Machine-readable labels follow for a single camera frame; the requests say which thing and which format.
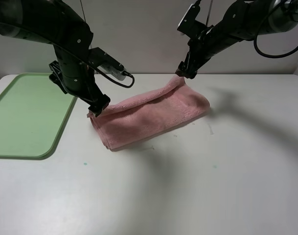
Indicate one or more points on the pink terry towel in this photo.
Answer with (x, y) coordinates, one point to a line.
(145, 115)

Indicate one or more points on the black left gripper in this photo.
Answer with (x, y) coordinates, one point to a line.
(74, 77)

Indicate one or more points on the green plastic tray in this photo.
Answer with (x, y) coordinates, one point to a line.
(33, 114)

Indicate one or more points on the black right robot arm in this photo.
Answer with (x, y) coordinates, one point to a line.
(244, 20)

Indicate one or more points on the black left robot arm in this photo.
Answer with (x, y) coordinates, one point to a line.
(54, 22)

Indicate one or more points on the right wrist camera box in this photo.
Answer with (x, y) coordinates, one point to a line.
(188, 25)

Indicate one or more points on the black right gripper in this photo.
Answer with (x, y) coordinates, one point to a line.
(204, 43)

